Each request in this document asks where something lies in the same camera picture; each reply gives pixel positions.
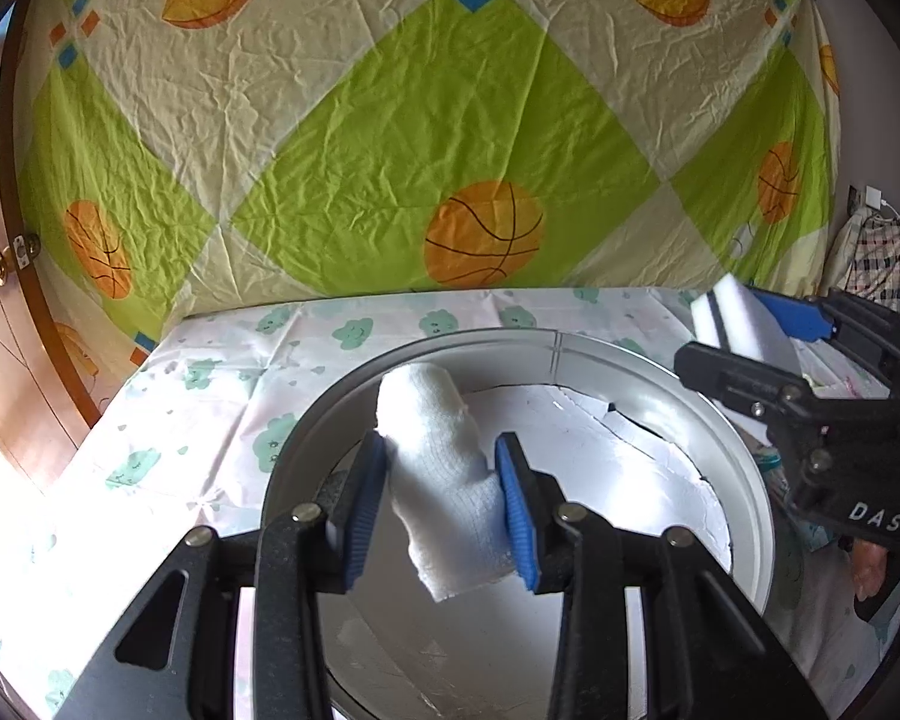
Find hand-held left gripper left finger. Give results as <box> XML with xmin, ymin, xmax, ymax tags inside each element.
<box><xmin>60</xmin><ymin>431</ymin><xmax>388</xmax><ymax>720</ymax></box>

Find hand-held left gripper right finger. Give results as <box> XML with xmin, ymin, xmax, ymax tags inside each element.
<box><xmin>493</xmin><ymin>431</ymin><xmax>830</xmax><ymax>720</ymax></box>

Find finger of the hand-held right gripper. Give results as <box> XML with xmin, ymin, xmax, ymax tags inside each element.
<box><xmin>675</xmin><ymin>343</ymin><xmax>895</xmax><ymax>430</ymax></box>
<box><xmin>754</xmin><ymin>289</ymin><xmax>900</xmax><ymax>392</ymax></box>

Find white sponge block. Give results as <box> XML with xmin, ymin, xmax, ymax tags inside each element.
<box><xmin>690</xmin><ymin>275</ymin><xmax>805</xmax><ymax>385</ymax></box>

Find round metal tin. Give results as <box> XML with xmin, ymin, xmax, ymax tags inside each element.
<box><xmin>259</xmin><ymin>328</ymin><xmax>778</xmax><ymax>720</ymax></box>

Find white towel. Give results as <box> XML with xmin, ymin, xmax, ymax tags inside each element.
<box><xmin>375</xmin><ymin>362</ymin><xmax>515</xmax><ymax>605</ymax></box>

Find person's right hand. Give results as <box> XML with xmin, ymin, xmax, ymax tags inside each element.
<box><xmin>852</xmin><ymin>538</ymin><xmax>895</xmax><ymax>602</ymax></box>

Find plaid cloth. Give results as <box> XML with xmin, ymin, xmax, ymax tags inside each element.
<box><xmin>817</xmin><ymin>202</ymin><xmax>900</xmax><ymax>310</ymax></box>

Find cloud print table cloth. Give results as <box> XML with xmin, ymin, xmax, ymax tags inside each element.
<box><xmin>0</xmin><ymin>285</ymin><xmax>900</xmax><ymax>720</ymax></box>

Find wooden door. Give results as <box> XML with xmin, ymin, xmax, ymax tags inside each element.
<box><xmin>0</xmin><ymin>0</ymin><xmax>117</xmax><ymax>500</ymax></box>

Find basketball print hanging sheet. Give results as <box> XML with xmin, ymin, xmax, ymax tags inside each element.
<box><xmin>13</xmin><ymin>0</ymin><xmax>842</xmax><ymax>365</ymax></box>

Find white wall charger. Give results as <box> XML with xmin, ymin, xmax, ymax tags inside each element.
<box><xmin>849</xmin><ymin>184</ymin><xmax>898</xmax><ymax>212</ymax></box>

